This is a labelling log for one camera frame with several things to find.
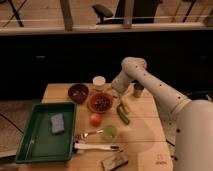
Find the brown wooden block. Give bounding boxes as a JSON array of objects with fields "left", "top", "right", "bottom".
[{"left": 101, "top": 153, "right": 128, "bottom": 171}]

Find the orange tomato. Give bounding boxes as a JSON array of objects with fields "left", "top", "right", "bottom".
[{"left": 90, "top": 113, "right": 102, "bottom": 127}]

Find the green cucumber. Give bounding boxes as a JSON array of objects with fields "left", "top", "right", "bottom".
[{"left": 116, "top": 106, "right": 130, "bottom": 125}]

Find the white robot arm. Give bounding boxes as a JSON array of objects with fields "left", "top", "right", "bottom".
[{"left": 111, "top": 57, "right": 213, "bottom": 171}]

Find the metal cup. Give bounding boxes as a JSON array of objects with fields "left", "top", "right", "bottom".
[{"left": 133, "top": 83, "right": 144, "bottom": 98}]

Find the red bowl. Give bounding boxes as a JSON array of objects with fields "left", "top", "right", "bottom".
[{"left": 87, "top": 92, "right": 113, "bottom": 114}]

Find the white lidded jar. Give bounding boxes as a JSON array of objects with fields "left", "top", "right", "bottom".
[{"left": 92, "top": 76, "right": 106, "bottom": 91}]

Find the grey blue sponge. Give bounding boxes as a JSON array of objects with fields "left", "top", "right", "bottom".
[{"left": 50, "top": 114, "right": 65, "bottom": 134}]

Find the green headed metal spoon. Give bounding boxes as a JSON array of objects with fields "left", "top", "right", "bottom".
[{"left": 75, "top": 125, "right": 117, "bottom": 141}]

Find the green plastic tray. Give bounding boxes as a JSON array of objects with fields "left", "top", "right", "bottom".
[{"left": 15, "top": 102, "right": 77, "bottom": 164}]

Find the black office chair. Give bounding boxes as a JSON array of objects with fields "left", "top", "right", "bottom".
[{"left": 92, "top": 0, "right": 162, "bottom": 25}]

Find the white handled knife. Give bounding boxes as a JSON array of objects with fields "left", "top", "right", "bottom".
[{"left": 74, "top": 142, "right": 120, "bottom": 151}]

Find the dark brown bowl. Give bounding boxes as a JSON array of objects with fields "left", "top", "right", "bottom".
[{"left": 68, "top": 83, "right": 89, "bottom": 104}]

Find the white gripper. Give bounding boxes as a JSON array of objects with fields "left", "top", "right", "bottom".
[{"left": 111, "top": 71, "right": 132, "bottom": 94}]

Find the yellow corn cob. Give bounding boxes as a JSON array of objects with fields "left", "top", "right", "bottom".
[{"left": 120, "top": 98, "right": 130, "bottom": 114}]

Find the dark purple grapes bunch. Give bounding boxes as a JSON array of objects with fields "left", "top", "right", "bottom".
[{"left": 94, "top": 97, "right": 110, "bottom": 111}]

